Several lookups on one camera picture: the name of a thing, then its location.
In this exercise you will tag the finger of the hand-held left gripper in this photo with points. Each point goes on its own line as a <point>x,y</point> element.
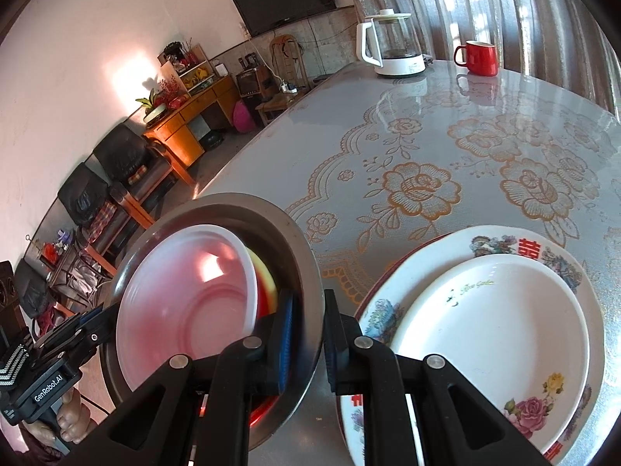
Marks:
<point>92,314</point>
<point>94,336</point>

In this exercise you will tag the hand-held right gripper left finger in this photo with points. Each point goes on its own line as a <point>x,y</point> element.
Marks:
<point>286,344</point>

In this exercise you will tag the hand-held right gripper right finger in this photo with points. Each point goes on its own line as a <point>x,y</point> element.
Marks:
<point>332,354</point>

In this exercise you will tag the large floral plate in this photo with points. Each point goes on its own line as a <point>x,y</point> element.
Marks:
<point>378,310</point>

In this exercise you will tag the yellow plastic bowl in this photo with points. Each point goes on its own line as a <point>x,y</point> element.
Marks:
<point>266,279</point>

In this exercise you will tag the stainless steel bowl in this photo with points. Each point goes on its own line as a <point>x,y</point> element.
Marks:
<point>286,247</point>

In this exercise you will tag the red plastic bowl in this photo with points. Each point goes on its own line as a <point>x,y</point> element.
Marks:
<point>194,301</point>

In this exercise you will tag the white plate with rose print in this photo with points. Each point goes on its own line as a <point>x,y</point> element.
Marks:
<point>485,340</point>

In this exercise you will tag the person's left forearm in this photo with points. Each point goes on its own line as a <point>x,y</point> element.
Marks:
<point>12,364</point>

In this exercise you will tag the person's left hand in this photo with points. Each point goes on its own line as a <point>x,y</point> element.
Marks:
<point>75,422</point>

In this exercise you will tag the black cushioned wooden armchair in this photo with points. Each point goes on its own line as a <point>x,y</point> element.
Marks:
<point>121,155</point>
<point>82,199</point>
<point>31,291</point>

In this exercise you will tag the purple plastic stool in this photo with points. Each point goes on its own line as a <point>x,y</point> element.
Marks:
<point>63,239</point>

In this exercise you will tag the dark floor object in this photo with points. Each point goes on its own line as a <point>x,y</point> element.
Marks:
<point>213,140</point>

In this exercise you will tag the potted plant in white planter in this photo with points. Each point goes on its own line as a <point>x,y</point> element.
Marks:
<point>155,109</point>

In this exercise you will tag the orange wooden cabinet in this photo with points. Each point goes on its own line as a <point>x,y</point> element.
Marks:
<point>189,116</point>

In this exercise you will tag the pink plastic bag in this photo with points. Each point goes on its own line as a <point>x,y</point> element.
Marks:
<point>241,117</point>

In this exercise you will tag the red decorative branches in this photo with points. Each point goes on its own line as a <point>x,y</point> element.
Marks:
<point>170,88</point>

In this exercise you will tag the wooden chair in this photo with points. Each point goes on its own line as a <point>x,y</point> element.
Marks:
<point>276,105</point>

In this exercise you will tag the white power strip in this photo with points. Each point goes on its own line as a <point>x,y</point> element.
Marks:
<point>289,89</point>

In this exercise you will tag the wooden display shelf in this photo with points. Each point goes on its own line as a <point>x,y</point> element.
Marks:
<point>194,75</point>

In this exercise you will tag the small old television set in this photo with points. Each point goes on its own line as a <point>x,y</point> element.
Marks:
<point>249,80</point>

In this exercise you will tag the small white device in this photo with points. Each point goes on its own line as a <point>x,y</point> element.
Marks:
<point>220,68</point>

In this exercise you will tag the white glass electric kettle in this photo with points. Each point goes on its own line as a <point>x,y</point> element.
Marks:
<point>398,58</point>

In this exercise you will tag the red mug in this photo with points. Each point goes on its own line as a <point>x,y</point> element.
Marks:
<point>480,58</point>

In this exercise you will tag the sheer grey curtain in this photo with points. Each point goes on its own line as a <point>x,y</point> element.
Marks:
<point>485,0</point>

